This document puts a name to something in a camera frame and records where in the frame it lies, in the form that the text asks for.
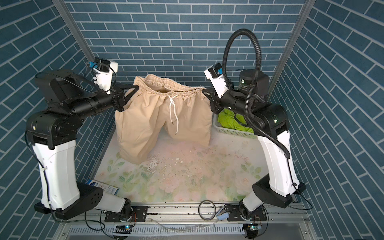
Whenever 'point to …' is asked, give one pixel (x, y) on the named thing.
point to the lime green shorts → (226, 117)
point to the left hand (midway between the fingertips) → (137, 86)
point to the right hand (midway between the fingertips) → (202, 87)
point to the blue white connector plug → (223, 216)
